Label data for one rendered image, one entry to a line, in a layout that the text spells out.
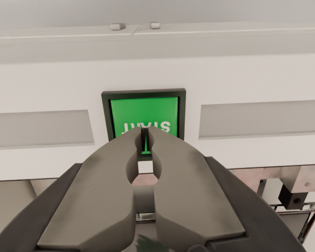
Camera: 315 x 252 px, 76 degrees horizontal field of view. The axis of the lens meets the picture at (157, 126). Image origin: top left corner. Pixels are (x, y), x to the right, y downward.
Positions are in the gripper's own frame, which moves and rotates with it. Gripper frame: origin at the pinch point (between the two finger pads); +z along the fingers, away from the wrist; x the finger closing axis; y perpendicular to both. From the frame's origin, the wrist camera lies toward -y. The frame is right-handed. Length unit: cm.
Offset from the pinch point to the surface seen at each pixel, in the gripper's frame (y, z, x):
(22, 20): -7, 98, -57
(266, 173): 13.3, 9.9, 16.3
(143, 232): 21.7, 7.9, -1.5
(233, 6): -11, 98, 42
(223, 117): 0.5, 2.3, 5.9
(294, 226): 22.6, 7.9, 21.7
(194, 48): -4.1, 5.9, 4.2
